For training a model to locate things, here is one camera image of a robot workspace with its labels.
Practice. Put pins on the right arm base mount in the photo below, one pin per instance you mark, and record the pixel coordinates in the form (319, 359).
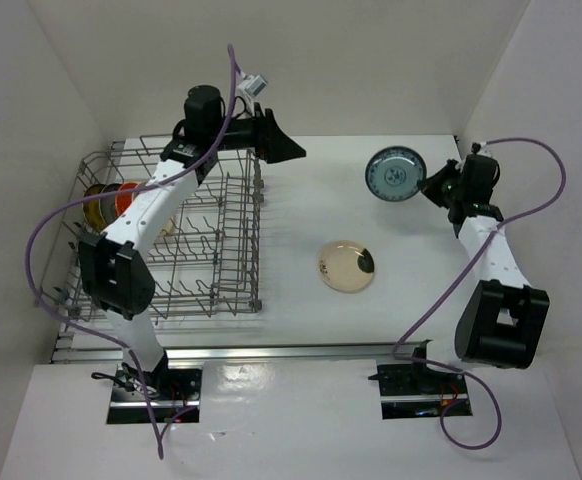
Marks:
(413, 391)

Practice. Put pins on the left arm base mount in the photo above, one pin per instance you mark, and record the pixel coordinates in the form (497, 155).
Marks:
(177, 400)

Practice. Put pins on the aluminium rail table edge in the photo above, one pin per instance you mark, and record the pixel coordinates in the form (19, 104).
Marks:
(67, 352)

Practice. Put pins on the blue floral plate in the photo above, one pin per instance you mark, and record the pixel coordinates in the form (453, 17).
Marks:
(107, 205)
(394, 174)

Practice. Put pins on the beige plate with black patch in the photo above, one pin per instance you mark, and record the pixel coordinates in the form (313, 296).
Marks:
(346, 266)

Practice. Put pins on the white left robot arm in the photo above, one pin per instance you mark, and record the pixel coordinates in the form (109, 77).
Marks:
(113, 263)

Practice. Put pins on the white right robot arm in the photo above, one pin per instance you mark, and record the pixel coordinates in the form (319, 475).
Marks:
(503, 320)

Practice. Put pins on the yellow patterned plate brown rim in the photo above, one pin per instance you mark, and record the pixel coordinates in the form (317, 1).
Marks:
(91, 208)

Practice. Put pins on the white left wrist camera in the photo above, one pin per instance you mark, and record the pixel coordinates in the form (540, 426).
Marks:
(252, 85)

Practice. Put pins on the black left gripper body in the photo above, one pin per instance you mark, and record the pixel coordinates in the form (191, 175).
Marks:
(238, 134)

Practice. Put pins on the orange plastic plate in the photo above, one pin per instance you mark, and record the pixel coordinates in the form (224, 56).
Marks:
(124, 197)

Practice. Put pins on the grey wire dish rack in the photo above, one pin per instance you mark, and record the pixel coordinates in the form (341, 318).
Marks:
(205, 261)

